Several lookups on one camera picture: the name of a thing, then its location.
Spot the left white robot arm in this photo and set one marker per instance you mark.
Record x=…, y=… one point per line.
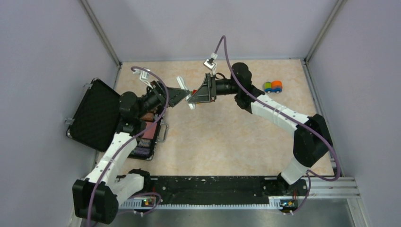
x=98, y=196

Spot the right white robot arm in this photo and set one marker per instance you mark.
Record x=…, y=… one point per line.
x=311, y=137

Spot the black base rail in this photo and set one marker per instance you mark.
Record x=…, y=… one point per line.
x=218, y=191

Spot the black poker chip case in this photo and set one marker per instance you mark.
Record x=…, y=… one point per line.
x=103, y=112

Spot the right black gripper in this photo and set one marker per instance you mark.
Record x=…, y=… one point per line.
x=207, y=92

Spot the orange blue toy car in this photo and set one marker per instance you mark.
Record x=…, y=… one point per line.
x=273, y=87

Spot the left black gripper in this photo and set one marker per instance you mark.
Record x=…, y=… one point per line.
x=175, y=95

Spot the pink card deck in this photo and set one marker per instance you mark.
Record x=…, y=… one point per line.
x=150, y=131

